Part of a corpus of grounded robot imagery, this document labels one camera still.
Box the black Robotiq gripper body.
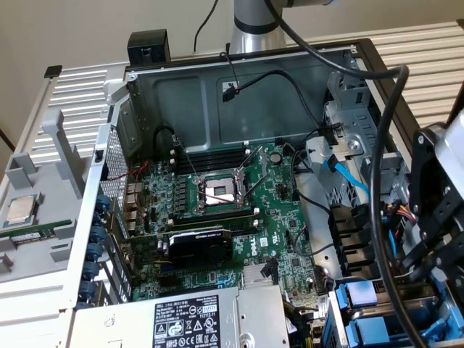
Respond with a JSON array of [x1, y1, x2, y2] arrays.
[[416, 177, 464, 236]]

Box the red yellow power wire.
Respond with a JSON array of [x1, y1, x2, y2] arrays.
[[382, 202, 418, 240]]

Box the hard disk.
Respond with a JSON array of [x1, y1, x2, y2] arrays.
[[335, 278, 454, 316], [344, 297, 464, 344]]

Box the blue SATA wire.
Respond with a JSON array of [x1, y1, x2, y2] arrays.
[[326, 154, 402, 268]]

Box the black plastic disk bay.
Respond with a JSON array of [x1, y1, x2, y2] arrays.
[[328, 202, 387, 281]]

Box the metal drive cage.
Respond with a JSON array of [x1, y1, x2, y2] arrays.
[[322, 68, 413, 204]]

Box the silver chipset heatsink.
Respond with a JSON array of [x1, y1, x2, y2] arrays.
[[241, 266, 278, 290]]

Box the black RAM slot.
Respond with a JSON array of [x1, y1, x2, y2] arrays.
[[176, 150, 250, 165], [169, 208, 260, 224], [170, 219, 260, 236], [176, 159, 251, 175]]

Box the metal socket cover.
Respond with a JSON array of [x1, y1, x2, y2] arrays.
[[235, 144, 270, 184]]

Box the CPU socket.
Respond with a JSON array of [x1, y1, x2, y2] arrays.
[[191, 172, 254, 215]]

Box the black graphics card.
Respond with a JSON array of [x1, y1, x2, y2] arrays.
[[121, 226, 235, 270]]

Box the metal locking lever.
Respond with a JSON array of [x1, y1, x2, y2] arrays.
[[173, 134, 200, 182]]

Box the green motherboard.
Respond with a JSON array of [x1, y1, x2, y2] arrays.
[[123, 141, 329, 317]]

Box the grey power supply unit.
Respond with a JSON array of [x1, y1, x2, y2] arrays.
[[70, 285, 291, 348]]

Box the open Dell PC case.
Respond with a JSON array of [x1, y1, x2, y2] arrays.
[[57, 38, 464, 348]]

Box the metal port block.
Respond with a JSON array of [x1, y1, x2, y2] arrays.
[[122, 181, 143, 236]]

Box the black plastic block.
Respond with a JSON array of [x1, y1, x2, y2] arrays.
[[126, 29, 171, 68]]

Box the grey plastic parts rack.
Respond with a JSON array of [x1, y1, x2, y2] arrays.
[[0, 108, 88, 284]]

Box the green RAM stick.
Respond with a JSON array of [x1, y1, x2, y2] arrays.
[[0, 220, 62, 248]]

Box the silver CPU chip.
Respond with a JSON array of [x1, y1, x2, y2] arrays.
[[4, 194, 38, 224]]

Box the black tripod leg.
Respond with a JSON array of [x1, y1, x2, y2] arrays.
[[0, 128, 16, 152]]

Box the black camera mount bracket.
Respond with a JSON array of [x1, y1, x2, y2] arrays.
[[410, 124, 452, 222]]

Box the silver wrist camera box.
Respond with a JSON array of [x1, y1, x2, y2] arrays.
[[431, 108, 464, 204]]

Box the thin black board wire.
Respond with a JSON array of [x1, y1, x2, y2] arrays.
[[291, 148, 344, 257]]

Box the black yellow supply wires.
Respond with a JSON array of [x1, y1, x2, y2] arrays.
[[282, 302, 323, 348]]

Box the black wire with plug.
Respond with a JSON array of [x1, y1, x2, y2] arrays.
[[220, 69, 344, 146]]

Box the black looped cable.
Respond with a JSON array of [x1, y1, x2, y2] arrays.
[[154, 125, 182, 157]]

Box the thin black wall cable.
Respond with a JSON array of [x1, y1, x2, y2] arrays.
[[194, 0, 218, 51]]

